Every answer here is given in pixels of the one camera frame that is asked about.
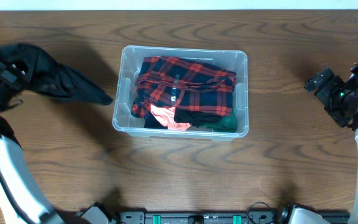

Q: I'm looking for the black hoodie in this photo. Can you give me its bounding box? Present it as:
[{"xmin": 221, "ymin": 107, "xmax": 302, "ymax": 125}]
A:
[{"xmin": 0, "ymin": 43, "xmax": 112, "ymax": 105}]

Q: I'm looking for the dark green garment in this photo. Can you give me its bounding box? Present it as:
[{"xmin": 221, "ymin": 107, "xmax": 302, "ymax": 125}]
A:
[{"xmin": 200, "ymin": 111, "xmax": 237, "ymax": 133}]

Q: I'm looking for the black garment with tape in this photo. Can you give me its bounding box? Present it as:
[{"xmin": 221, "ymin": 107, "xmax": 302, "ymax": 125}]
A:
[{"xmin": 174, "ymin": 108, "xmax": 223, "ymax": 128}]

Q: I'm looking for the red plaid flannel shirt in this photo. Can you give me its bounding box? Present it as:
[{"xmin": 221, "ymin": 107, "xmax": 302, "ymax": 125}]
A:
[{"xmin": 131, "ymin": 56, "xmax": 236, "ymax": 118}]

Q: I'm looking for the clear plastic storage bin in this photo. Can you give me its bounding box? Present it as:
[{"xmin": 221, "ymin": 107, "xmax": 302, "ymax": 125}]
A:
[{"xmin": 112, "ymin": 45, "xmax": 249, "ymax": 141}]

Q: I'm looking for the coral pink garment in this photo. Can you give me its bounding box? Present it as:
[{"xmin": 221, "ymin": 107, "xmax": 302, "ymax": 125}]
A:
[{"xmin": 150, "ymin": 105, "xmax": 191, "ymax": 131}]

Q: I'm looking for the dark navy garment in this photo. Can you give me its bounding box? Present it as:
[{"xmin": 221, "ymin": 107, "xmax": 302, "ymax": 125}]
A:
[{"xmin": 144, "ymin": 115, "xmax": 168, "ymax": 129}]

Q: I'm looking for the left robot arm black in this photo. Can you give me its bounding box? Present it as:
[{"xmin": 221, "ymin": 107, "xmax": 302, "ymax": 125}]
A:
[{"xmin": 0, "ymin": 62, "xmax": 63, "ymax": 223}]

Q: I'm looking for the black mounting rail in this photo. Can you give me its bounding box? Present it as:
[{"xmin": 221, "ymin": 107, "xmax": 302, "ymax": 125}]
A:
[{"xmin": 79, "ymin": 202, "xmax": 351, "ymax": 224}]

